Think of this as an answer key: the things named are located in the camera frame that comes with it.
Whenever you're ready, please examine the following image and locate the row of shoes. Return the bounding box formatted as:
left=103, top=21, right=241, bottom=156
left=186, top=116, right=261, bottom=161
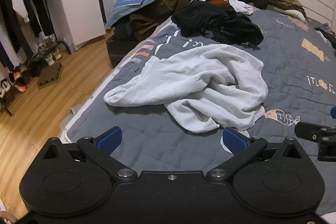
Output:
left=0, top=38, right=63, bottom=98

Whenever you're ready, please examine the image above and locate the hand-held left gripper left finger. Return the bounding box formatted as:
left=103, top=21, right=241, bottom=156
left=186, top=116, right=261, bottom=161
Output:
left=42, top=126, right=138, bottom=182

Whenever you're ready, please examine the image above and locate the pile of brown clothes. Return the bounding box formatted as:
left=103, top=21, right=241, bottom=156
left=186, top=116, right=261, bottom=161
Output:
left=129, top=0, right=189, bottom=42

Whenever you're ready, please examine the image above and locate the brown hexagonal mat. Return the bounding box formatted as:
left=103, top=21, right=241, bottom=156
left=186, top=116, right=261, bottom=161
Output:
left=37, top=63, right=64, bottom=89

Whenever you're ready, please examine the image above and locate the small white garment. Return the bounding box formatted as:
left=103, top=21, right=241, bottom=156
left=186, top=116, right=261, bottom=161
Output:
left=227, top=0, right=254, bottom=15

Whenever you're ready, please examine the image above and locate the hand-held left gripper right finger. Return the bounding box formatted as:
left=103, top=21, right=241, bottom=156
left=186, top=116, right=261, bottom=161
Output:
left=206, top=127, right=306, bottom=180

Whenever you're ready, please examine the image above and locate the black bedside box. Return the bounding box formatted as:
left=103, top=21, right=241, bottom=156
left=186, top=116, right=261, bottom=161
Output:
left=106, top=30, right=147, bottom=69

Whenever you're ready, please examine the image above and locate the black clothes rack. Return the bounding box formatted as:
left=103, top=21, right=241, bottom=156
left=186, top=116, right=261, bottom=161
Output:
left=0, top=0, right=72, bottom=117

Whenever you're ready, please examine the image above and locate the white sweatshirt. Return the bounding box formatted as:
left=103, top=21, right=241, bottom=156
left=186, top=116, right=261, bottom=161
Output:
left=103, top=43, right=269, bottom=134

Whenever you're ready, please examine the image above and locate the grey printed quilt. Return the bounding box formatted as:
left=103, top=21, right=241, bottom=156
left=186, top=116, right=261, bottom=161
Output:
left=67, top=7, right=336, bottom=173

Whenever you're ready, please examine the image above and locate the white pillow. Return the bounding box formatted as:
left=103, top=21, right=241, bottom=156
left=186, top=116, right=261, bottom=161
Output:
left=285, top=9, right=306, bottom=21

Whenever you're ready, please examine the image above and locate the pile of black clothes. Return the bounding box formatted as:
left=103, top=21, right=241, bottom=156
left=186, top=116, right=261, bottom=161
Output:
left=171, top=0, right=264, bottom=46

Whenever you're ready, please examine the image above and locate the orange-brown garment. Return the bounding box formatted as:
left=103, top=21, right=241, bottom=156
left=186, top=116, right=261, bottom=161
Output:
left=207, top=0, right=234, bottom=8

